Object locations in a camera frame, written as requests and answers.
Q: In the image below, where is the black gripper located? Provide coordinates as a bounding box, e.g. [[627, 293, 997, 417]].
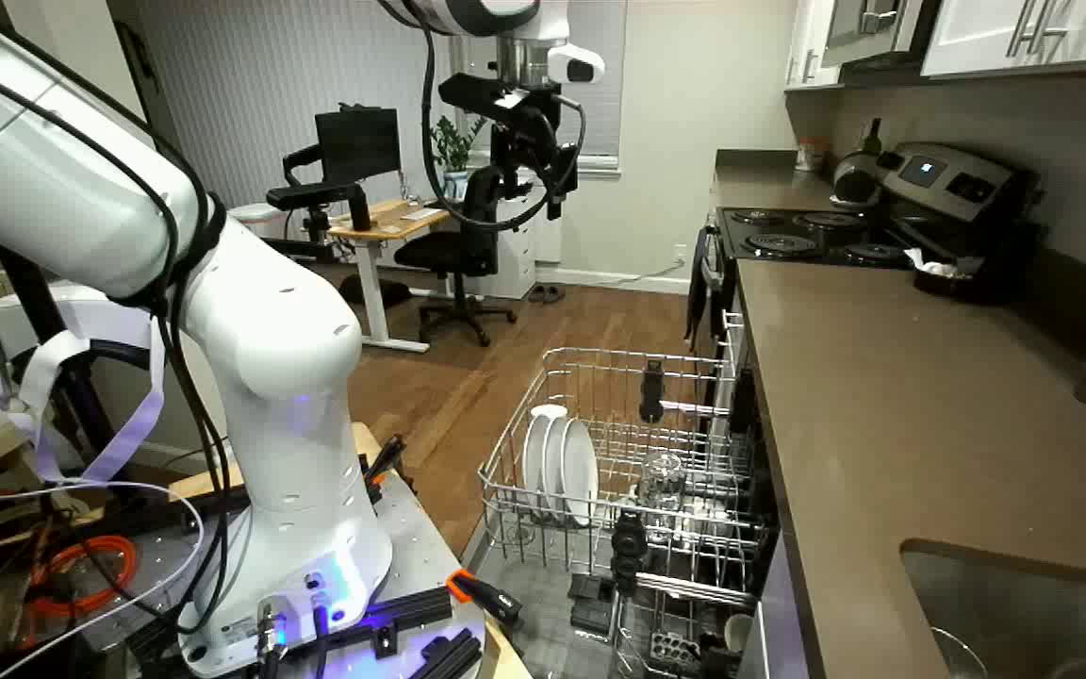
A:
[[485, 85, 583, 224]]

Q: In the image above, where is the white plate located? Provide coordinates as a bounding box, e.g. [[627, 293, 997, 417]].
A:
[[539, 402, 579, 522], [518, 400, 562, 514], [558, 412, 604, 529]]

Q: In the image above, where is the dishwasher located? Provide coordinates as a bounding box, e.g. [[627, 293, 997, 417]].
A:
[[460, 314, 822, 679]]

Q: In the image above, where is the black office chair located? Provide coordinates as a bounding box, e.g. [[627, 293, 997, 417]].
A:
[[388, 164, 524, 349]]

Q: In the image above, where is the green potted plant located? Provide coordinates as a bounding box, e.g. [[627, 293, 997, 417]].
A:
[[426, 108, 485, 181]]

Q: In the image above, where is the wooden desk with white legs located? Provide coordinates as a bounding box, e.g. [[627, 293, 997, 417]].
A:
[[324, 197, 460, 358]]

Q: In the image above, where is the black computer monitor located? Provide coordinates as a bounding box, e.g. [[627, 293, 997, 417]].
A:
[[309, 103, 407, 197]]

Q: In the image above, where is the black armrest chair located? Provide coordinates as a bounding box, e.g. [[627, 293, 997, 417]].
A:
[[263, 143, 378, 250]]

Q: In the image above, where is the black and steel stove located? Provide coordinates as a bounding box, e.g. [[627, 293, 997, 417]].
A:
[[686, 141, 1043, 358]]

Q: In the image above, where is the narrow white upper cabinet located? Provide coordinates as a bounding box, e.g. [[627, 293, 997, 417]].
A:
[[782, 0, 846, 89]]

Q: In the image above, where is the dark kettle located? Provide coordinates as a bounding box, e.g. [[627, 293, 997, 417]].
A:
[[824, 117, 892, 211]]

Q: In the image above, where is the clear drinking glass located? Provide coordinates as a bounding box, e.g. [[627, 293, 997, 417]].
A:
[[635, 431, 726, 514]]

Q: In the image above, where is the dark range hood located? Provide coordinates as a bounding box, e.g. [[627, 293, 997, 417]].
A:
[[822, 0, 943, 76]]

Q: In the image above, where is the grey robot mounting table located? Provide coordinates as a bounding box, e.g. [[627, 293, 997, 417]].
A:
[[0, 417, 537, 679]]

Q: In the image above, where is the black dish with white paper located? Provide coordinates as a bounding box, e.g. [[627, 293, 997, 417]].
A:
[[901, 241, 997, 304]]

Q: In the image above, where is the black and orange screwdriver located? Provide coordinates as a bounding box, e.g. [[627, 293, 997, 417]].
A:
[[445, 567, 524, 633]]

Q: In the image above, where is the steel kitchen sink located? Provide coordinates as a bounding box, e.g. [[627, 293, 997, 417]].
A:
[[897, 537, 1086, 679]]

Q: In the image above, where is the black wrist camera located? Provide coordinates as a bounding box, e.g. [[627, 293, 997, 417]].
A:
[[437, 66, 537, 120]]

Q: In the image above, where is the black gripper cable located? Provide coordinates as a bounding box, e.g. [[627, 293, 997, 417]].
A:
[[418, 19, 572, 236]]

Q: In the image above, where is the wire dishwasher rack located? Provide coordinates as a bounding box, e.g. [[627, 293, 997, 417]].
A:
[[474, 339, 784, 633]]

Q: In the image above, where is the white strap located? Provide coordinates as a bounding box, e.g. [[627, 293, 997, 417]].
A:
[[0, 317, 175, 489]]

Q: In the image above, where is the white upper cabinet with handles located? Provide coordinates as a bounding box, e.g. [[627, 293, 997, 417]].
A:
[[917, 0, 1086, 84]]

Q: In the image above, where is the orange cable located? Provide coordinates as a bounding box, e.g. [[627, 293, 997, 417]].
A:
[[19, 529, 146, 638]]

